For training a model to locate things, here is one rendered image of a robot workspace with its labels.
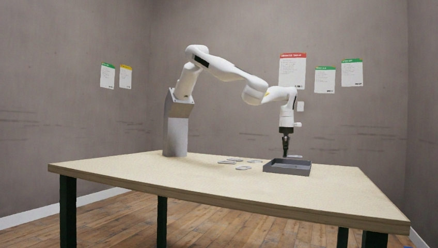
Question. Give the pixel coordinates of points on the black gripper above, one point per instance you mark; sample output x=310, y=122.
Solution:
x=286, y=139

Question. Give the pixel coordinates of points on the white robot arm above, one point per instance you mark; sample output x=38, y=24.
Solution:
x=253, y=93

